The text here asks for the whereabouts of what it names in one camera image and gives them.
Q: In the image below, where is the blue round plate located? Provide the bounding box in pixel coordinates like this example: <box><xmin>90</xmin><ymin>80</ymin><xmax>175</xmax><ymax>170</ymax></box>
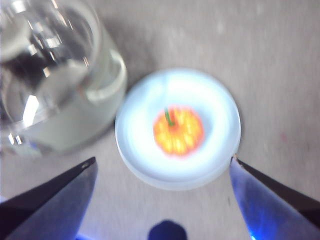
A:
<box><xmin>114</xmin><ymin>67</ymin><xmax>243</xmax><ymax>192</ymax></box>

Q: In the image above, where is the orange toy pumpkin green stem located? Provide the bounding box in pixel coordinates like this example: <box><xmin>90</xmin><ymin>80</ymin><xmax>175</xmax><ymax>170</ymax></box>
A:
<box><xmin>152</xmin><ymin>104</ymin><xmax>206</xmax><ymax>159</ymax></box>

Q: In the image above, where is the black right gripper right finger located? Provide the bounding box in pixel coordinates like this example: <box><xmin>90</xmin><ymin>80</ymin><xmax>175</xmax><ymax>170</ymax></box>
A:
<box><xmin>229</xmin><ymin>152</ymin><xmax>320</xmax><ymax>240</ymax></box>

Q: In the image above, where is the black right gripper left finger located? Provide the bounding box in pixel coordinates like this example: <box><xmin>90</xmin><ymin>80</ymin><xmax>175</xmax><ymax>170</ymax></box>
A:
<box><xmin>0</xmin><ymin>156</ymin><xmax>98</xmax><ymax>240</ymax></box>

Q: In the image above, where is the pale green electric steamer pot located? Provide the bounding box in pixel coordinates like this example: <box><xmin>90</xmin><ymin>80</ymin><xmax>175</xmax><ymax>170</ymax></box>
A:
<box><xmin>0</xmin><ymin>0</ymin><xmax>129</xmax><ymax>158</ymax></box>

